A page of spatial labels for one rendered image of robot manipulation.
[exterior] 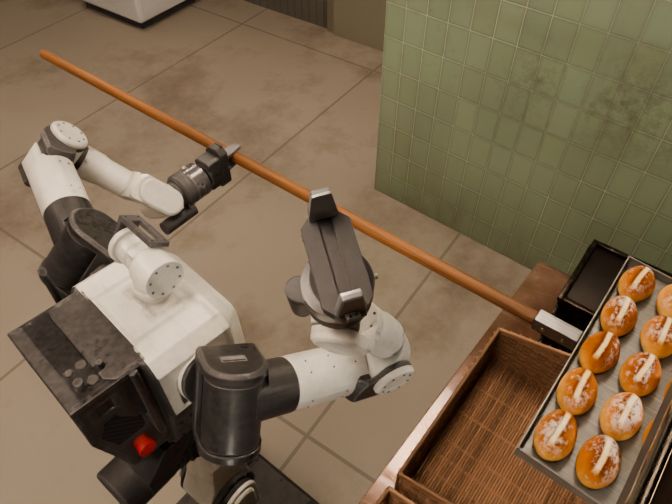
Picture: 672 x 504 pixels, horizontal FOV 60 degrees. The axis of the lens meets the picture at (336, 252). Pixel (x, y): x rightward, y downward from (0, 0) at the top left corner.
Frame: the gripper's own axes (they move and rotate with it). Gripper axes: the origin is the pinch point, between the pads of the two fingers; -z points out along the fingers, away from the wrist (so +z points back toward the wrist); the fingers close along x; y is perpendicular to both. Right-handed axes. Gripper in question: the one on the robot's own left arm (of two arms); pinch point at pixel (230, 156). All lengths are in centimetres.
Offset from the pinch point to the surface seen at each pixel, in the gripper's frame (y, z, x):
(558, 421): 98, 19, -4
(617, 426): 106, 12, -2
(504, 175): 32, -125, 73
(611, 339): 99, -3, -4
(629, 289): 97, -19, -2
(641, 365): 105, -1, -4
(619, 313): 98, -10, -4
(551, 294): 78, -65, 61
